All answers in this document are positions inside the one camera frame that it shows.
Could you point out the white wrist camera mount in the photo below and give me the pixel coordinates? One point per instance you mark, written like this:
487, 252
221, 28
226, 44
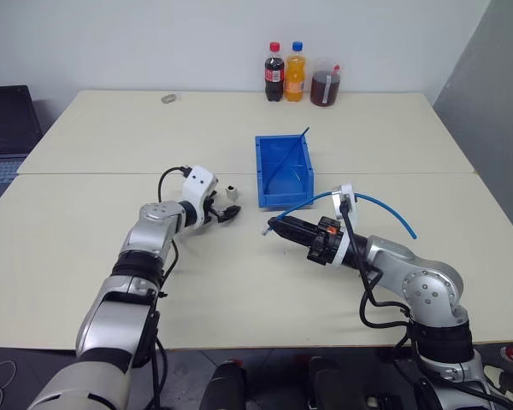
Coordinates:
347, 200
198, 181

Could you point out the small grey tape roll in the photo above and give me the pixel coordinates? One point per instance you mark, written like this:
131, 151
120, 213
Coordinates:
169, 98

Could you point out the orange soda bottle blue cap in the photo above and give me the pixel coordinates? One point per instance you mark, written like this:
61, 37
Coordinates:
295, 77

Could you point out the dark rounded shape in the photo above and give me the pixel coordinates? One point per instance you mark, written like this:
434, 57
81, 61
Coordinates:
224, 386
331, 384

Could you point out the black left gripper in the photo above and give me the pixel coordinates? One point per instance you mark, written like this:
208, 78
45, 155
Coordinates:
208, 212

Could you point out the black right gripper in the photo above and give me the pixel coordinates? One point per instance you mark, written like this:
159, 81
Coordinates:
322, 243

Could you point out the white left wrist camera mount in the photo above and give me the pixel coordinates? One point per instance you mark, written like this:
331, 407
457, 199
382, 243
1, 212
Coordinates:
198, 181

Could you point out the white coupler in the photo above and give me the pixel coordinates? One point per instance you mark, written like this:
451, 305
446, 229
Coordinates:
232, 193

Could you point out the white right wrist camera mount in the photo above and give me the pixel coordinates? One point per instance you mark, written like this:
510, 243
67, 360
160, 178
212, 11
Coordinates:
347, 200

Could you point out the dark laptop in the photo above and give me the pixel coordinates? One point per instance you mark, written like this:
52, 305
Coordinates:
4, 128

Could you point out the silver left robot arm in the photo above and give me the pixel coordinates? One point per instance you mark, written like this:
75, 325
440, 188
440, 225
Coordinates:
147, 232

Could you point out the clear jar of dark liquid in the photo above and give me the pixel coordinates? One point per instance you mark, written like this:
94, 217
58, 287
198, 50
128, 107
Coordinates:
326, 85

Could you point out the blue plastic bin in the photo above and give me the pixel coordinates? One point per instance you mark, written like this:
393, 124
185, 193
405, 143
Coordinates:
265, 171

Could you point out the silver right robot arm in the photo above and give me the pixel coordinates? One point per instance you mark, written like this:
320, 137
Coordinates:
427, 282

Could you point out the cola bottle with red cap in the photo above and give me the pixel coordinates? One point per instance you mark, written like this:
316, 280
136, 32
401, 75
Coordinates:
274, 74

